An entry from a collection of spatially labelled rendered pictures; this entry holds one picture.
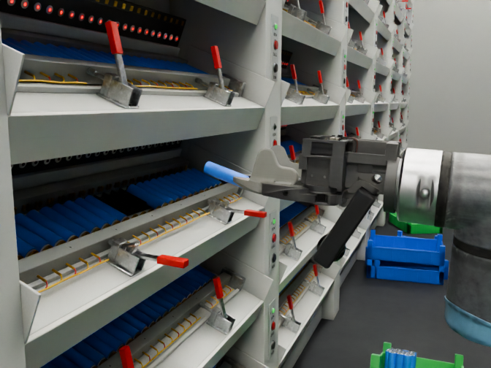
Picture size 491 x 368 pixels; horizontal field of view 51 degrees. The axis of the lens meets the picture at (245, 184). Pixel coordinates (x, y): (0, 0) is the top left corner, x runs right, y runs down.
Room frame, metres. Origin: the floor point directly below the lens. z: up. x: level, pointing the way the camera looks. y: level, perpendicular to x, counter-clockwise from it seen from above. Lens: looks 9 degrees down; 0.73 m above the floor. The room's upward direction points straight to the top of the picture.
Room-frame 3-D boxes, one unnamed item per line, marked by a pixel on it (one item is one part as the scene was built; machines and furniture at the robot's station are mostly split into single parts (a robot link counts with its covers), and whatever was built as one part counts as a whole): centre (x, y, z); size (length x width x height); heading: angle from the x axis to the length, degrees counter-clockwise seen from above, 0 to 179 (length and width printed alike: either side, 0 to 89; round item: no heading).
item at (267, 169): (0.66, -0.02, 0.64); 0.09 x 0.03 x 0.06; 72
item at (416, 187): (0.60, -0.21, 0.63); 0.10 x 0.05 x 0.09; 158
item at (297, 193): (0.64, -0.06, 0.61); 0.09 x 0.05 x 0.02; 72
